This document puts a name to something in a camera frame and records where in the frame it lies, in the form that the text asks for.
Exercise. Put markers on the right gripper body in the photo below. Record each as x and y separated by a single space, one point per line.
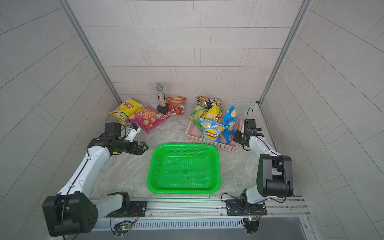
240 137

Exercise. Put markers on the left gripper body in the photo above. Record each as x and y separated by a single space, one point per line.
126 145

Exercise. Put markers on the light blue chips bag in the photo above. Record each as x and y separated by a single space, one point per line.
212 130

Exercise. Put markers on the yellow chips bag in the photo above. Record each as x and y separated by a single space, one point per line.
214 114
124 112

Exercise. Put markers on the pink chips bag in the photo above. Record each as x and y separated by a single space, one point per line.
147 118

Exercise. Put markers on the pink plastic basket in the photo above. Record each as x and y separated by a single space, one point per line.
195 135

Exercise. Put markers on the black orange snack bag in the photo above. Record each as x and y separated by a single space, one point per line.
207 103

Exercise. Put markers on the green cucumber chips bag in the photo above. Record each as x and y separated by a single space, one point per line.
196 116

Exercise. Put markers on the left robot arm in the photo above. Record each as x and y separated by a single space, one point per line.
71 212

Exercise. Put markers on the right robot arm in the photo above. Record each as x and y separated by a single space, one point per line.
274 174

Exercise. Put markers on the green plastic basket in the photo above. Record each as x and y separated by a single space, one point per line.
184 169

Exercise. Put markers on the red chips bag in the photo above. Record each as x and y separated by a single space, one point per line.
176 105

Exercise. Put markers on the glass jar on stand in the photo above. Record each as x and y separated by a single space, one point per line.
163 106

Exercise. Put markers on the left circuit board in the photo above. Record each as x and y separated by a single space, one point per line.
120 229

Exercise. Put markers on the circuit board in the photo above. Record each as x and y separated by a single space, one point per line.
251 225
120 229

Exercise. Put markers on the right circuit board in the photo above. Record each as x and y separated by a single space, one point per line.
251 225

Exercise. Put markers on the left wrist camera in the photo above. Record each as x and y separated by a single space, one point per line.
134 130

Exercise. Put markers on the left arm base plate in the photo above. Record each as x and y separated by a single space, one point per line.
136 209

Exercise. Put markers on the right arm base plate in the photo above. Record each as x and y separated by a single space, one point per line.
234 208

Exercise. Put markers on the aluminium rail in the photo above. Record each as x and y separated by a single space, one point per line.
205 208

